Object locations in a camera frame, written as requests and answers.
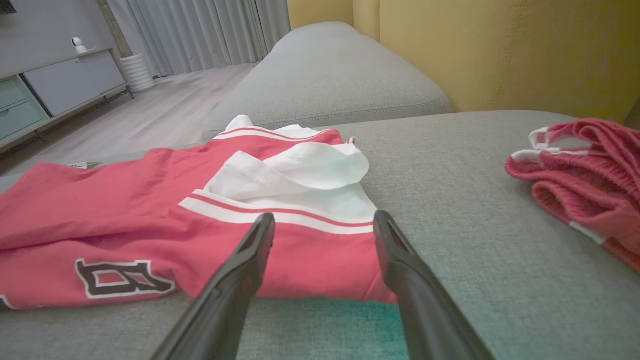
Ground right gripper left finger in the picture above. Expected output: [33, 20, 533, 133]
[150, 212, 277, 360]

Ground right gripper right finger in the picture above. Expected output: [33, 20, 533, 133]
[372, 210, 496, 360]

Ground red white letter jersey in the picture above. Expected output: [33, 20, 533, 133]
[0, 114, 399, 311]

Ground red mesh basketball shorts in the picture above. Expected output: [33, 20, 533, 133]
[505, 118, 640, 274]

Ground grey ottoman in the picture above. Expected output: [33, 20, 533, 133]
[0, 110, 640, 360]

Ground white ribbed cylinder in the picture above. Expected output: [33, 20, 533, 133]
[119, 53, 157, 95]

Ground grey seamed sofa cushion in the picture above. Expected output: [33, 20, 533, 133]
[201, 21, 455, 144]

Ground yellow sofa backrest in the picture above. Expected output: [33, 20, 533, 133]
[287, 0, 640, 126]

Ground grey pleated curtain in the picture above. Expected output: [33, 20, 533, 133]
[107, 0, 292, 79]

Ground grey teal low cabinet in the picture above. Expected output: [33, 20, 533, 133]
[0, 47, 135, 152]

